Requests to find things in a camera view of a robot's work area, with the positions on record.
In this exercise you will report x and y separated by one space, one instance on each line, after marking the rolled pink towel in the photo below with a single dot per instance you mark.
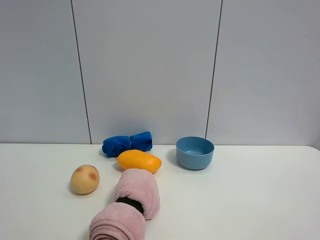
137 200

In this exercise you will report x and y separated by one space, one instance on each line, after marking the rolled blue towel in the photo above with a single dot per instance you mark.
112 147

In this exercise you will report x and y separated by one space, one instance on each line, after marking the beige potato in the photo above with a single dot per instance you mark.
84 180

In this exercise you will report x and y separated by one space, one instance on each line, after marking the yellow mango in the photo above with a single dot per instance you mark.
137 159

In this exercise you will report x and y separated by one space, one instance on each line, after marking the blue bowl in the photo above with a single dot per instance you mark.
194 153

